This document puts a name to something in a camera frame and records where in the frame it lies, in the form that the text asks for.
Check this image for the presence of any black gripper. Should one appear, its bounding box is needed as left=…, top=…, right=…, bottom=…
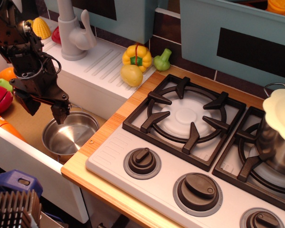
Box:
left=9, top=58, right=70, bottom=125

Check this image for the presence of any small steel pot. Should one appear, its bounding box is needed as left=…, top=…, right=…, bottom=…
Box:
left=42, top=105, right=103, bottom=163

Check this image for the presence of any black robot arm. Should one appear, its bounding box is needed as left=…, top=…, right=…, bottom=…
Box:
left=0, top=0, right=71, bottom=124

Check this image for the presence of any left brown stove knob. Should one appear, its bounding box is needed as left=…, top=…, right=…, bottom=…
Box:
left=123, top=147, right=162, bottom=180

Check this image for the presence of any brown stove knob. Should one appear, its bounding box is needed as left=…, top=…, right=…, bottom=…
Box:
left=240, top=208, right=285, bottom=228
left=172, top=172, right=223, bottom=217
left=123, top=147, right=162, bottom=180

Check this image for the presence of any white stove top panel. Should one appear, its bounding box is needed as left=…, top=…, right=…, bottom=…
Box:
left=85, top=78, right=285, bottom=228

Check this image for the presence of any middle brown stove knob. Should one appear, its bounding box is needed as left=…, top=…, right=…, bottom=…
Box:
left=172, top=172, right=223, bottom=217

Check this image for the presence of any large steel pot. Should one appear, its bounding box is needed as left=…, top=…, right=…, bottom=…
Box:
left=255, top=82, right=285, bottom=178

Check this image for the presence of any right brown stove knob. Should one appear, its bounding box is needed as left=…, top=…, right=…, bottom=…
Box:
left=240, top=208, right=285, bottom=228

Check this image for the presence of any orange toy fruit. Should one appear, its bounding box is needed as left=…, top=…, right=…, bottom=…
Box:
left=0, top=67, right=17, bottom=82

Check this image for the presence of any orange toy carrot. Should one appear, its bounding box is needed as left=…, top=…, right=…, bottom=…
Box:
left=0, top=116, right=27, bottom=142

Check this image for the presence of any grey toy faucet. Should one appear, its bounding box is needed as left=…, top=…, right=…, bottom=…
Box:
left=57, top=0, right=97, bottom=61

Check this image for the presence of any red toy pepper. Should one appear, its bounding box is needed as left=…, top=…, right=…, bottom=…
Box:
left=51, top=27, right=61, bottom=44

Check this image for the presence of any blue plastic part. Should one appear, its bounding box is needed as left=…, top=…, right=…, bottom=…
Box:
left=0, top=170, right=43, bottom=197

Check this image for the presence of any yellow toy corn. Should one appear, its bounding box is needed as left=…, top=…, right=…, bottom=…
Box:
left=32, top=18, right=51, bottom=39

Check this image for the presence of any yellow toy potato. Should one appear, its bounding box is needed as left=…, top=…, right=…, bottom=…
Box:
left=120, top=65, right=143, bottom=87

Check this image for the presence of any yellow toy bell pepper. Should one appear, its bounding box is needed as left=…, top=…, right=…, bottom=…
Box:
left=122, top=44, right=152, bottom=72

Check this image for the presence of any green toy broccoli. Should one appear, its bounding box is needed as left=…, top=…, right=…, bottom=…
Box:
left=153, top=48, right=171, bottom=71

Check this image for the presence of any left teal cabinet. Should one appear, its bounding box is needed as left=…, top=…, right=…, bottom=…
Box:
left=44, top=0, right=169, bottom=45

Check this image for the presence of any teal cabinet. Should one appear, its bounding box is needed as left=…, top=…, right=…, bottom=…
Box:
left=180, top=0, right=285, bottom=86
left=44, top=0, right=169, bottom=45

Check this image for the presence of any left black burner grate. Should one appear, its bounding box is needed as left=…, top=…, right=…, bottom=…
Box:
left=123, top=75, right=246, bottom=171

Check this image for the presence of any black burner grate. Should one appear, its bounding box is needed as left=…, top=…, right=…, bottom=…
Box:
left=212, top=107, right=285, bottom=211
left=123, top=75, right=246, bottom=171

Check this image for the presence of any right black burner grate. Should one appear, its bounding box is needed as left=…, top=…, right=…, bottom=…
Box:
left=212, top=107, right=285, bottom=211

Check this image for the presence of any right teal cabinet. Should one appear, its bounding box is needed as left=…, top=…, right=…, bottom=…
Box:
left=180, top=0, right=285, bottom=86

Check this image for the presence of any cream flower-shaped plate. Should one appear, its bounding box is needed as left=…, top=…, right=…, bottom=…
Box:
left=263, top=88, right=285, bottom=140

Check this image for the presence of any orange toy food on shelf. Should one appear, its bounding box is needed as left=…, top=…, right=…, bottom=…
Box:
left=266, top=0, right=285, bottom=16

